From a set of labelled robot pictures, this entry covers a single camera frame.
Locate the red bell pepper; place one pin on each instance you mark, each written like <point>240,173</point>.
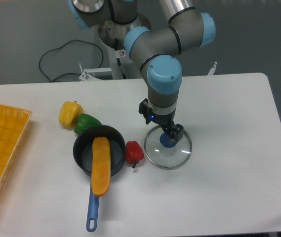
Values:
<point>133,153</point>

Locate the yellow bell pepper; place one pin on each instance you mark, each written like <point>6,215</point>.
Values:
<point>69,114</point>

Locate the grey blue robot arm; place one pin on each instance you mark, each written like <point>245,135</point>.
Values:
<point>153,53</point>

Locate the glass pot lid blue knob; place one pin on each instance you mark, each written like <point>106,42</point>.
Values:
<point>165,153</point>

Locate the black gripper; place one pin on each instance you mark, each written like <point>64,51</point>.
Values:
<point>164,121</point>

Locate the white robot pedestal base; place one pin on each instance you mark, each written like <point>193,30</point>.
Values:
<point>120,56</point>

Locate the long orange bread loaf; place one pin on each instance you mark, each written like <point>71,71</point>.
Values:
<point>101,166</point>

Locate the green bell pepper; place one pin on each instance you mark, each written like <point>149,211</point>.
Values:
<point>85,122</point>

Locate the dark pot blue handle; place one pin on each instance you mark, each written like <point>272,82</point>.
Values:
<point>82,152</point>

